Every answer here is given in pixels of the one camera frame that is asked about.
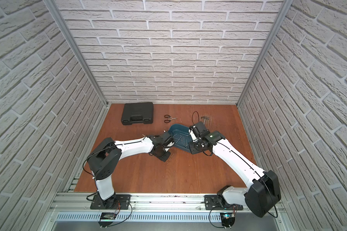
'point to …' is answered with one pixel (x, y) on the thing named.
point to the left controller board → (107, 215)
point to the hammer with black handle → (205, 119)
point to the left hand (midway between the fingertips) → (167, 156)
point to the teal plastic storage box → (181, 135)
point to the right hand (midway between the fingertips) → (195, 147)
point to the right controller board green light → (227, 218)
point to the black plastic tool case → (138, 113)
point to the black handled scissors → (168, 121)
